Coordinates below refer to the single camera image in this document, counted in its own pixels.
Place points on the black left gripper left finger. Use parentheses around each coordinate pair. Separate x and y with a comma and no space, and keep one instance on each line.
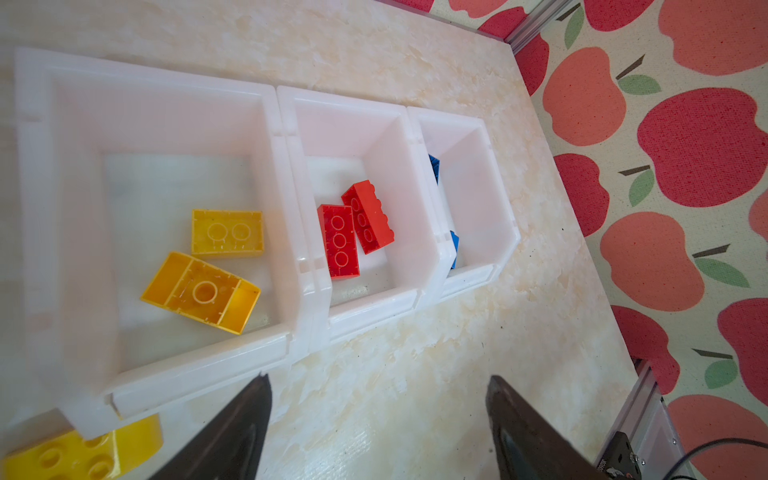
(231,444)

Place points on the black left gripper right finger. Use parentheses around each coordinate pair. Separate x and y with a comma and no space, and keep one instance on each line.
(526,445)

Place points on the yellow round printed brick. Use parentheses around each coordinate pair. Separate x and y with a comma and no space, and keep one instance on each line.
(202,292)

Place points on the white bin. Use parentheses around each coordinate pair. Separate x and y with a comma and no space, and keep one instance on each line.
(334,142)
(470,198)
(114,158)

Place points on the yellow square brick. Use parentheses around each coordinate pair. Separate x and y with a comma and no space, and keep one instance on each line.
(227,234)

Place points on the blue brick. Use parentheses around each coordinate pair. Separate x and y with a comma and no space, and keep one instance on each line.
(456,243)
(435,165)

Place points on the red long brick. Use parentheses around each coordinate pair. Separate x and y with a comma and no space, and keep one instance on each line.
(371,224)

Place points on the yellow curved brick upper left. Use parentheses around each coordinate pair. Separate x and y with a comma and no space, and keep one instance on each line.
(69,456)

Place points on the aluminium front rail frame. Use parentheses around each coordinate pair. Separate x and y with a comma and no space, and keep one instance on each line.
(643,443)

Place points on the right aluminium corner post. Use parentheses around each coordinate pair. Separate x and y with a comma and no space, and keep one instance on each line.
(543,14)

